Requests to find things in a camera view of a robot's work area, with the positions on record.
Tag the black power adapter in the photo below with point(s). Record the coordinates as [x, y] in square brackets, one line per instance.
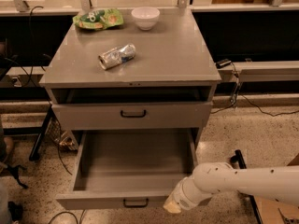
[223, 63]

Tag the grey drawer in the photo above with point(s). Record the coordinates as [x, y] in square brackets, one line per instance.
[129, 168]
[133, 115]

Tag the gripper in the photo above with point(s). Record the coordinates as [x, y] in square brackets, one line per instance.
[179, 198]

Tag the green chip bag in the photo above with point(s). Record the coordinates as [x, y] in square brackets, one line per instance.
[99, 19]

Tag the grey drawer cabinet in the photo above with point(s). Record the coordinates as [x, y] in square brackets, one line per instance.
[171, 64]

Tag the crushed silver can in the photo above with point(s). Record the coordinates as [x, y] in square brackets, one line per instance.
[117, 56]

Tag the white bowl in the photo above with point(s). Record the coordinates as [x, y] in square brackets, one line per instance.
[145, 18]

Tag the cardboard box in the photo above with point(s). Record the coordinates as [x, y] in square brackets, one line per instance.
[277, 212]

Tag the black chair leg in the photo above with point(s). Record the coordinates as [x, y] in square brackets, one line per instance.
[34, 155]

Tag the black metal stand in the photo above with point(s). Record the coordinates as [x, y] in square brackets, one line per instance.
[238, 158]

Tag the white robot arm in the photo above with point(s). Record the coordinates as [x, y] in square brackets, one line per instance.
[209, 179]

